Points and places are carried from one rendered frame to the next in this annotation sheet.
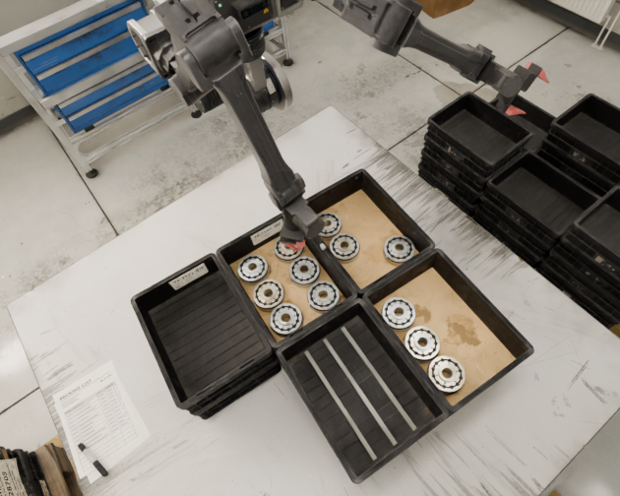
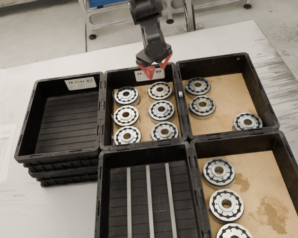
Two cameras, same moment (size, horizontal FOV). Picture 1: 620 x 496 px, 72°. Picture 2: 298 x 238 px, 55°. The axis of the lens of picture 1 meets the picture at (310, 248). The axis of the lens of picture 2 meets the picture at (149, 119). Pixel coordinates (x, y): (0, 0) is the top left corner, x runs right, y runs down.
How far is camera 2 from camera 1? 48 cm
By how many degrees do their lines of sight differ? 19
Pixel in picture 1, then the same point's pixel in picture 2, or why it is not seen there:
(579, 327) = not seen: outside the picture
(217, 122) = (180, 29)
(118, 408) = (0, 154)
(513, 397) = not seen: outside the picture
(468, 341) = (274, 225)
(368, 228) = (231, 101)
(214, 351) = (68, 140)
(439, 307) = (260, 184)
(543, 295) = not seen: outside the picture
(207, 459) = (27, 214)
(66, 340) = (2, 102)
